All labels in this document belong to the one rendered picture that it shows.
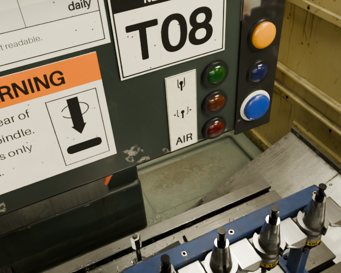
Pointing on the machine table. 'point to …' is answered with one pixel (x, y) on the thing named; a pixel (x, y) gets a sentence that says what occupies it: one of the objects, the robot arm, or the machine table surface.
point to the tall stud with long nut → (136, 246)
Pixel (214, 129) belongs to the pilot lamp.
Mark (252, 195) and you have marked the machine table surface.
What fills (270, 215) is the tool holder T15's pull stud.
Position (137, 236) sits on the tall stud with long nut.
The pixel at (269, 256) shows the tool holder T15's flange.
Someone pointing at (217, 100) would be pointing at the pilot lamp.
